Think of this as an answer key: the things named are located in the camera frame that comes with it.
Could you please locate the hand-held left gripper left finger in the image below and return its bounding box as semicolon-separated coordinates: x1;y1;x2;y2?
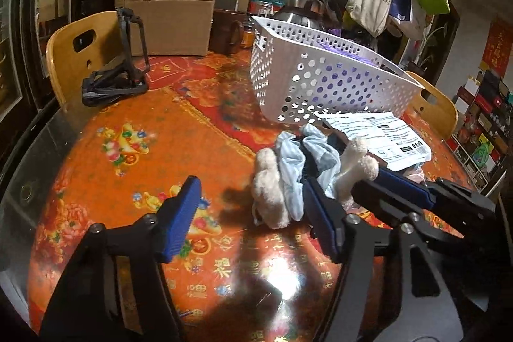
38;176;203;342

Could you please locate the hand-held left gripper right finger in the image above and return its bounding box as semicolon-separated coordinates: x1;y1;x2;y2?
302;176;467;342

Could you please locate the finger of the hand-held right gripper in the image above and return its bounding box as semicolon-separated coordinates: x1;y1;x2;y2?
352;179;429;234
377;168;495;210

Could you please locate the white fluffy scrunchie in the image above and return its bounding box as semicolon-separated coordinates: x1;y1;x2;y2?
252;148;291;228
334;137;379;202

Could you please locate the light blue scrunchie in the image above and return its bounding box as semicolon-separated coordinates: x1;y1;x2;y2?
274;124;341;220

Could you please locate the plastic packet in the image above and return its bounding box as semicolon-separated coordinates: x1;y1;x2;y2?
321;112;431;171

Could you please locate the white perforated plastic basket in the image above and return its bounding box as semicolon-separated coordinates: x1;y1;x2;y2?
249;15;425;124

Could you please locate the red floral tablecloth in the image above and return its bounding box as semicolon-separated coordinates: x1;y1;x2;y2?
28;49;477;342

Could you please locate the wooden chair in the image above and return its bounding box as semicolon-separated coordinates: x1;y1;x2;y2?
45;11;133;106
403;71;458;140

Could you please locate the shelf with boxes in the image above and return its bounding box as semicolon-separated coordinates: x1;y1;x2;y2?
447;67;513;192

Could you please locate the potted plant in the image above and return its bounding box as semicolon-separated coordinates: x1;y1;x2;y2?
409;25;445;74

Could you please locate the black folding phone stand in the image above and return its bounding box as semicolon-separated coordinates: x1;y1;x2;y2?
81;7;151;107

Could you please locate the brown mug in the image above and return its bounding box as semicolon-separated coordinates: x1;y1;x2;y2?
209;9;245;55

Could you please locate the open cardboard box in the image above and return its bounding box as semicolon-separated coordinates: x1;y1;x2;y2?
115;0;229;57

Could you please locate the small orange jar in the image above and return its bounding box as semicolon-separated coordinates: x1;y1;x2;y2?
242;21;255;48

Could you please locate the dark wooden mirror cabinet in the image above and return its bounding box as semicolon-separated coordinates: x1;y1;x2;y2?
0;0;121;118

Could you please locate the red wall poster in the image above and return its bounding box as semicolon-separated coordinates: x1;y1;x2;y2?
479;19;513;78

